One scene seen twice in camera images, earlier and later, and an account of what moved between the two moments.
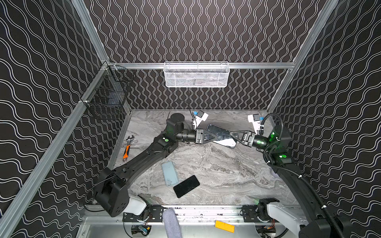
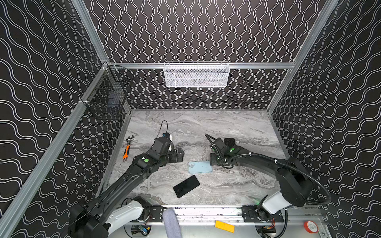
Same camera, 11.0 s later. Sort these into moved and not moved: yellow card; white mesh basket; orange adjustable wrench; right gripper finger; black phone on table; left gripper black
Moved: right gripper finger; left gripper black
Not moved: black phone on table; white mesh basket; orange adjustable wrench; yellow card
